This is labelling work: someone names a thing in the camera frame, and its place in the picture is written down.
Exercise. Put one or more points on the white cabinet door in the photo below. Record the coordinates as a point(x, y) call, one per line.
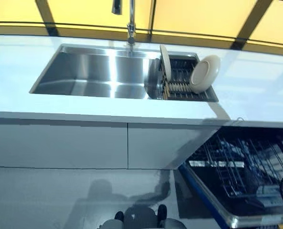
point(60, 143)
point(160, 143)

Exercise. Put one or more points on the stainless steel sink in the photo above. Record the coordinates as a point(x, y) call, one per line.
point(91, 71)

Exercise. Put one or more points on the yellow window with dark frame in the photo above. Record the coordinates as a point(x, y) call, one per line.
point(191, 14)

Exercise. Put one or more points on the black dishwasher door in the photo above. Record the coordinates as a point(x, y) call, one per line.
point(208, 190)

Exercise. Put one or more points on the cream round plate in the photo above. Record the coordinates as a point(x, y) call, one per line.
point(204, 74)
point(166, 63)

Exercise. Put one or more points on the black robot right foot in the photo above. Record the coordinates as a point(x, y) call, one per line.
point(162, 213)

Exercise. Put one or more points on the chrome kitchen faucet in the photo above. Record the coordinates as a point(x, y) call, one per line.
point(131, 28)

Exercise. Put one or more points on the black and steel dish rack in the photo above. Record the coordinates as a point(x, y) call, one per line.
point(182, 83)

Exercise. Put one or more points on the black robot left foot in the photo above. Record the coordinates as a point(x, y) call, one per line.
point(118, 215)

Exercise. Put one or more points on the black robot foot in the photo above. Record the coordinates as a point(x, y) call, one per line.
point(162, 213)
point(118, 215)

